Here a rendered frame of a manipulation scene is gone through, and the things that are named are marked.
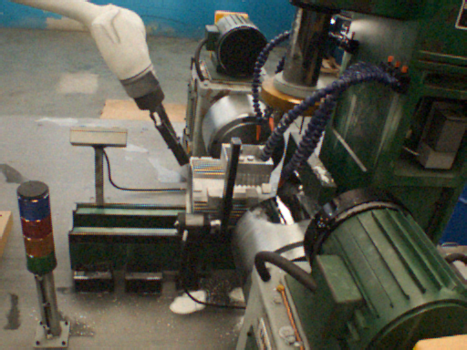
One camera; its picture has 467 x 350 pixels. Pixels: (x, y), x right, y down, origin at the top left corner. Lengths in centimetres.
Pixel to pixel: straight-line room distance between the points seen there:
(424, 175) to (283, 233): 45
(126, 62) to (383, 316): 79
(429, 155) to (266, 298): 62
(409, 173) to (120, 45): 77
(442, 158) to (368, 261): 66
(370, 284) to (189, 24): 627
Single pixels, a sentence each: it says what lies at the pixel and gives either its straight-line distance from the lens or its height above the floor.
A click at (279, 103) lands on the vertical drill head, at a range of 109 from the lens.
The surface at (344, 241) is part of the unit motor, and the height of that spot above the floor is 132.
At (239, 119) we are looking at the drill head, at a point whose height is 114.
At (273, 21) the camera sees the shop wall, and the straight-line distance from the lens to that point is 693.
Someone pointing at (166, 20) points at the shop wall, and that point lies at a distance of 670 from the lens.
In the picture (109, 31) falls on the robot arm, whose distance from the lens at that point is 108.
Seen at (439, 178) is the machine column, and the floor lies 120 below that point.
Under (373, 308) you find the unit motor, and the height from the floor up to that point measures 132.
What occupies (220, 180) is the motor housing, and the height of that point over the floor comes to 108.
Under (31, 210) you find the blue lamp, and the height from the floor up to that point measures 119.
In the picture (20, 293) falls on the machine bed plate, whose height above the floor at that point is 80.
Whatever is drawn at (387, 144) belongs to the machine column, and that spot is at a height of 128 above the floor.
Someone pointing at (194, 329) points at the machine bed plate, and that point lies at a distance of 118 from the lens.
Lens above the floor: 170
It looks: 31 degrees down
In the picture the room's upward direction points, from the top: 10 degrees clockwise
